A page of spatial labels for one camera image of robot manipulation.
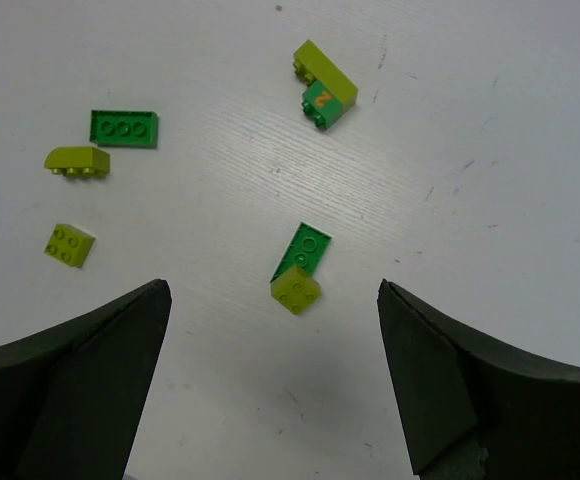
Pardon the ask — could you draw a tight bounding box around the lime square lego brick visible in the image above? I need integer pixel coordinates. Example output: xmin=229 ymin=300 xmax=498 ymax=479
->
xmin=44 ymin=224 xmax=95 ymax=268

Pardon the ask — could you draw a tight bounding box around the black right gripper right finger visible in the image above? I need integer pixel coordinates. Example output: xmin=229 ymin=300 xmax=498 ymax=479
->
xmin=377 ymin=281 xmax=580 ymax=479

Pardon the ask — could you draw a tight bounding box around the lime curved lego brick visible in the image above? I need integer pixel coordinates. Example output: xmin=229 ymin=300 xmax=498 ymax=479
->
xmin=44 ymin=146 xmax=110 ymax=178

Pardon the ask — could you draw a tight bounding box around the green three-stud lego plate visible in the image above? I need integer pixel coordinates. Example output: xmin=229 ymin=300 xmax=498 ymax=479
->
xmin=89 ymin=110 xmax=159 ymax=149

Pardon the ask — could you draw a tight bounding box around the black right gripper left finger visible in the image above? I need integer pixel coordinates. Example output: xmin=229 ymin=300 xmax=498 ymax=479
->
xmin=0 ymin=279 xmax=172 ymax=479

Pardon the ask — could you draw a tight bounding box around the green lego with orange numeral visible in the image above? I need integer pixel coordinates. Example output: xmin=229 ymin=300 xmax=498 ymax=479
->
xmin=301 ymin=80 xmax=344 ymax=131

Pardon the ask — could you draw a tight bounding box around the long lime lego brick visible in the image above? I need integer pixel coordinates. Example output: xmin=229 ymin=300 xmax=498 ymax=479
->
xmin=293 ymin=40 xmax=358 ymax=112

